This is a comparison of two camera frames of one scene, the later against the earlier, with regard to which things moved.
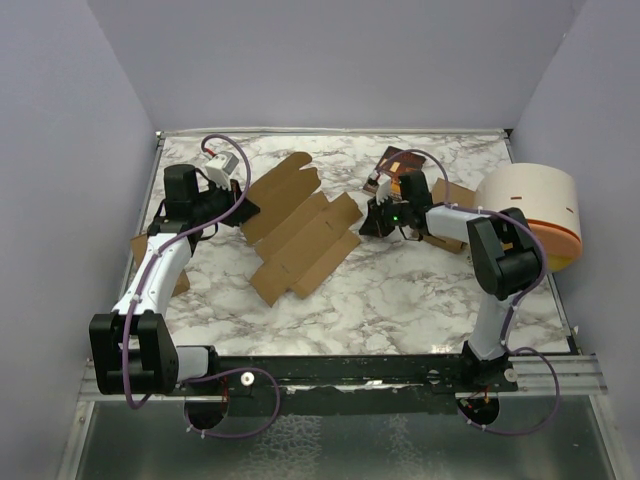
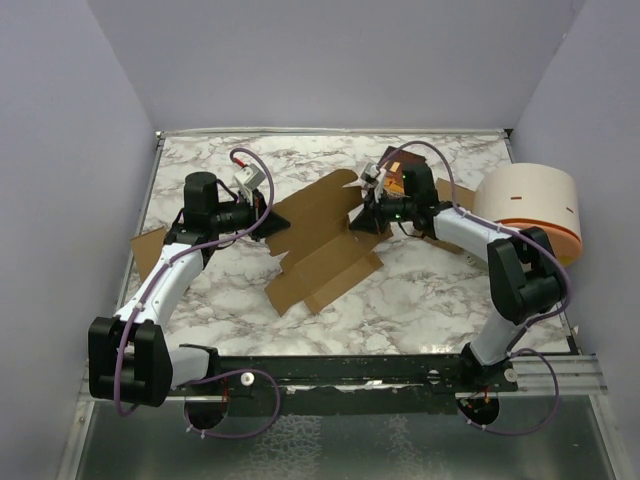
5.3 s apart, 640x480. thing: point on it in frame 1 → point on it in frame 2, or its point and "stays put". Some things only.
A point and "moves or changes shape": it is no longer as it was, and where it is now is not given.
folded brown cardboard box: [458, 195] stays put
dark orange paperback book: [394, 164] stays put
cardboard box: [299, 236] moves or changes shape
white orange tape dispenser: [546, 198] stays put
